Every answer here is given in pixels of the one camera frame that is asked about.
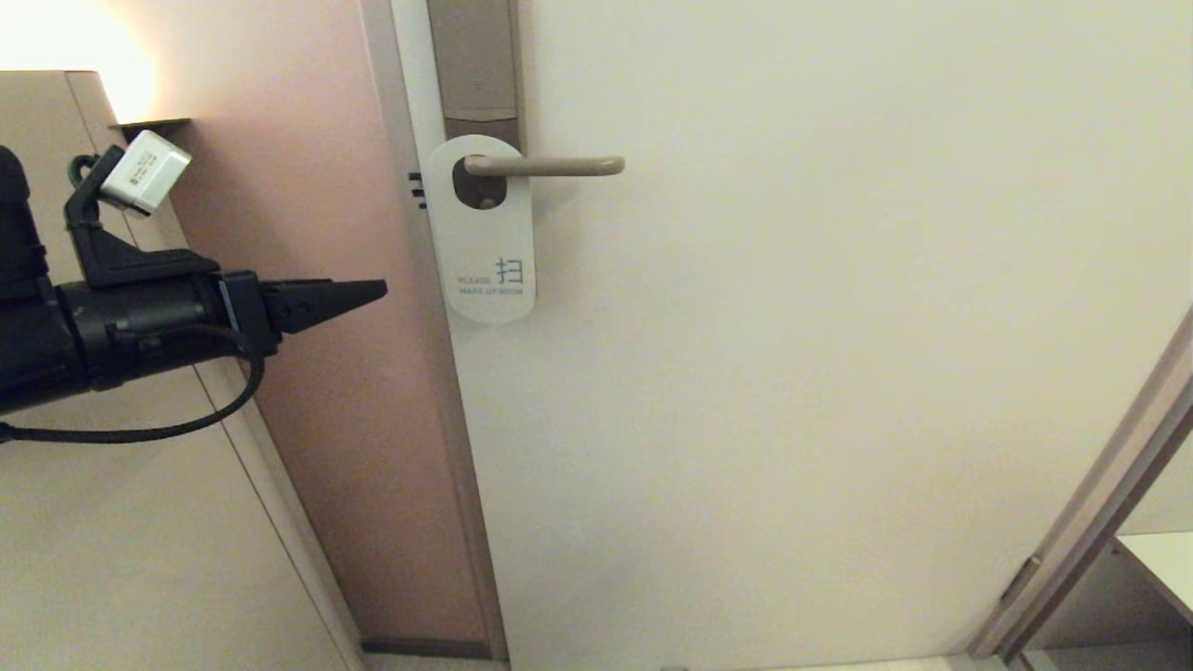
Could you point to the bronze door lock plate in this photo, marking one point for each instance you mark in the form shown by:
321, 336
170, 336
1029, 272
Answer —
475, 56

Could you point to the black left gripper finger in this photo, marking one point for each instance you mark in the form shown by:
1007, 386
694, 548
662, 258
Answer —
326, 298

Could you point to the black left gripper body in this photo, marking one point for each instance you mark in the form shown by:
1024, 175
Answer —
158, 317

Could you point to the metal door latch bolt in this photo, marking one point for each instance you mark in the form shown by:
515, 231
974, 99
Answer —
418, 190

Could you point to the beige cabinet panel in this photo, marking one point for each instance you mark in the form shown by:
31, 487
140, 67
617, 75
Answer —
93, 559

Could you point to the small metal frame hinge plate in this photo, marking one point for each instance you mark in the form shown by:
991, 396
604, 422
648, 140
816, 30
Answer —
1021, 580

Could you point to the blue and white door hanger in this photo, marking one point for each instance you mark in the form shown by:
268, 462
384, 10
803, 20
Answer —
485, 242

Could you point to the dark wall lamp fixture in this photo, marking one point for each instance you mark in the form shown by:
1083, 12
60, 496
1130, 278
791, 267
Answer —
158, 124

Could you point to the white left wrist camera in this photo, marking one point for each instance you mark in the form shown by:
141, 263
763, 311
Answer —
144, 172

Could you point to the white room door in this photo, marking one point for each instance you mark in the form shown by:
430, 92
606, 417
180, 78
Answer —
746, 466

